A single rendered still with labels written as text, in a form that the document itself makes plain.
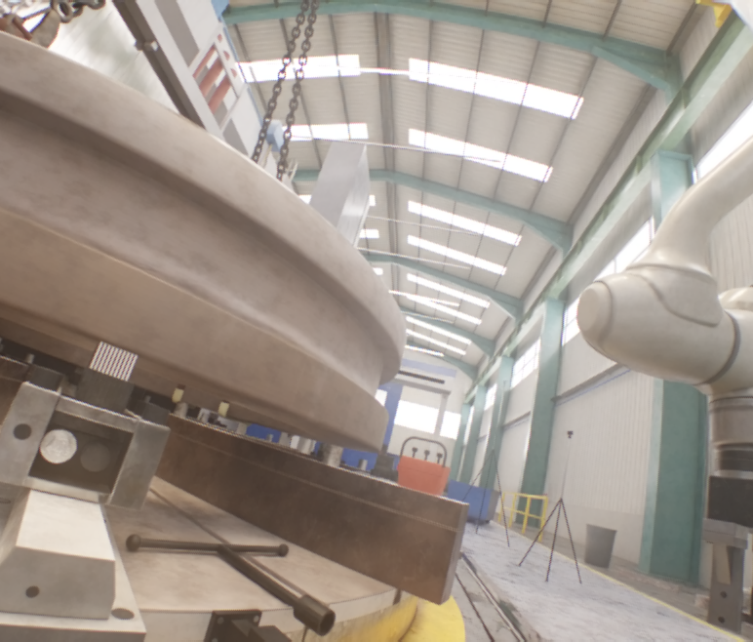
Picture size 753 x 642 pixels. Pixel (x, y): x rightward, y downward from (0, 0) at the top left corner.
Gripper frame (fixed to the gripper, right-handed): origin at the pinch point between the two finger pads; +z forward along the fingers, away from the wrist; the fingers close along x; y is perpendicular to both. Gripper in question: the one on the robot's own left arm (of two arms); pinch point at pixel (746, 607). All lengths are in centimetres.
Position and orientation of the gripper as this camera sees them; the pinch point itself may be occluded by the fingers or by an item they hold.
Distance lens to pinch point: 63.6
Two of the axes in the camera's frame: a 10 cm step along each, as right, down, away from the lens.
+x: -8.6, -3.7, -3.7
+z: -2.7, 9.2, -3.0
